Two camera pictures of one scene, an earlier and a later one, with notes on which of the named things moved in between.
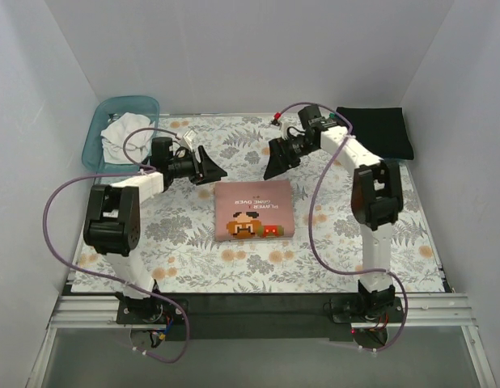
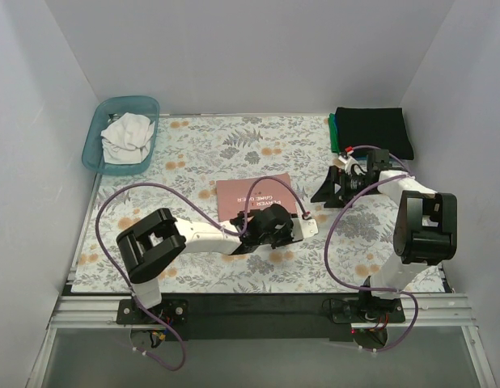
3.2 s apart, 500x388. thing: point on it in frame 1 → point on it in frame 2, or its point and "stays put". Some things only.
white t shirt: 137,143 stays put
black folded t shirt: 382,129 stays put
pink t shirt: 247,210 stays put
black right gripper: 286,152 → 340,184
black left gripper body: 198,166 → 245,220
